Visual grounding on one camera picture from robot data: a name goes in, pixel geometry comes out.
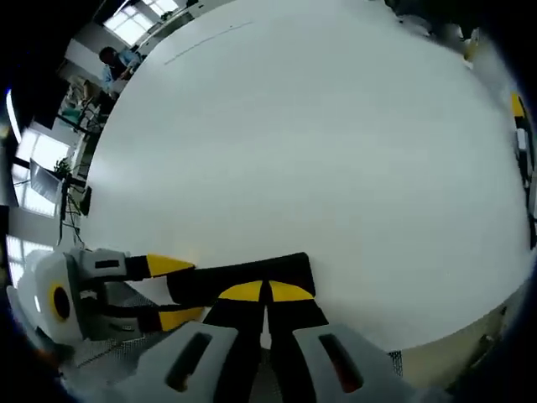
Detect white mesh office chair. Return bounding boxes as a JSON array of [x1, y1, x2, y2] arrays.
[[62, 280, 404, 378]]

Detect black remote control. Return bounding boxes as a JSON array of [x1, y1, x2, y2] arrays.
[[166, 251, 318, 306]]

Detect small black device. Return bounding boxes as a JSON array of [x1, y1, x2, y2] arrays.
[[79, 186, 94, 216]]

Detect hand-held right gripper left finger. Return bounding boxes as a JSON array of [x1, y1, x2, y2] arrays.
[[112, 280, 267, 403]]

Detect black desk monitor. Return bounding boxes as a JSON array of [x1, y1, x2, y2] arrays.
[[28, 158, 65, 218]]

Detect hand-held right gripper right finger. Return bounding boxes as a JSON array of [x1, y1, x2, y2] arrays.
[[268, 280, 452, 403]]

